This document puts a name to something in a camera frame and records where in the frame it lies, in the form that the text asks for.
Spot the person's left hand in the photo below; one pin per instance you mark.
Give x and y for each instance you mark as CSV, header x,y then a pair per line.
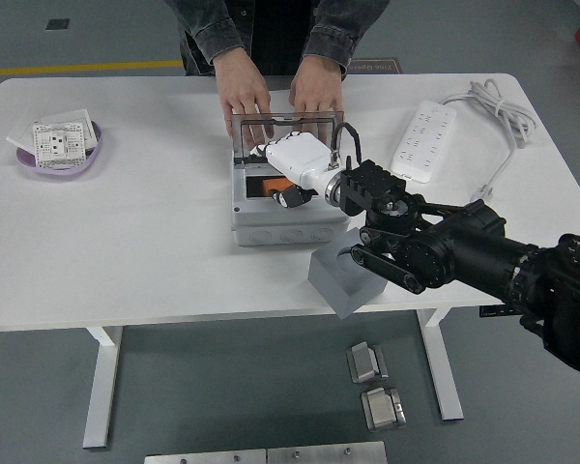
x,y
316,92

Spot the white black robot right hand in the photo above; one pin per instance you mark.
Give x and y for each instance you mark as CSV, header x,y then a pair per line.
x,y
295,154

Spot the person's right hand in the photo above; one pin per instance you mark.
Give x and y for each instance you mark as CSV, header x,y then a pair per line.
x,y
241,89

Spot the orange cylinder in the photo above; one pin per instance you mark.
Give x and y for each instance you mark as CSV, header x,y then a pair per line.
x,y
273,185

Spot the grey box with clear lid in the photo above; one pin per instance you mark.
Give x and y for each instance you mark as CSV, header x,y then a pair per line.
x,y
280,222

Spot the person's left forearm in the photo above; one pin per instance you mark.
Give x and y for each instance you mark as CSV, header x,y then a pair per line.
x,y
345,29

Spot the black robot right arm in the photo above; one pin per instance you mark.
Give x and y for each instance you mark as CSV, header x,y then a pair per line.
x,y
464,251

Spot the person's right forearm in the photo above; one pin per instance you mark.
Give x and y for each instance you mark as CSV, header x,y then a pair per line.
x,y
212,29

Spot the grey cube with round hole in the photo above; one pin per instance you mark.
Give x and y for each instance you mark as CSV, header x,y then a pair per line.
x,y
336,290

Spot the dark floor sign with text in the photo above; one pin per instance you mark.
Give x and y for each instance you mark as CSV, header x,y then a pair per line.
x,y
374,66

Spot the person's torso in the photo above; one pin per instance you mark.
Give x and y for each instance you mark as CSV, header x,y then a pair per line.
x,y
275,34

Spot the white power strip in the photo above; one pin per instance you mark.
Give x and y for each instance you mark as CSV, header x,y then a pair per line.
x,y
423,140

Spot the white printed socket module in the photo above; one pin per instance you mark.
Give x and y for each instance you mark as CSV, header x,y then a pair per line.
x,y
58,145

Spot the dark floor hatch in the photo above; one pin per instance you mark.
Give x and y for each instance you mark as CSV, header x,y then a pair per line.
x,y
58,23

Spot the purple bowl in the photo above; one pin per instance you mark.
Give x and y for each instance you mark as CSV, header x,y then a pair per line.
x,y
58,170

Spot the small metal block assembly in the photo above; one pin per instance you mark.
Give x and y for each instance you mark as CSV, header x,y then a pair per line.
x,y
382,411
365,362

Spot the white thin plate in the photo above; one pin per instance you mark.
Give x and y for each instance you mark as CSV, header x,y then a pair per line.
x,y
21,141

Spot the black table control panel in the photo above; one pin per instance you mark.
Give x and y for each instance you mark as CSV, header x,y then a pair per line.
x,y
490,311

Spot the white table leg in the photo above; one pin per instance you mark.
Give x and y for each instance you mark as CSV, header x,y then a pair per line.
x,y
101,386
444,377

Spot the white square switch plate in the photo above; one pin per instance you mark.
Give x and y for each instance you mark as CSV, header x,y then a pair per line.
x,y
79,116

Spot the grey metal base plate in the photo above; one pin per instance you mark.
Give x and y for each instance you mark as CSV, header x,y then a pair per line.
x,y
324,454
203,458

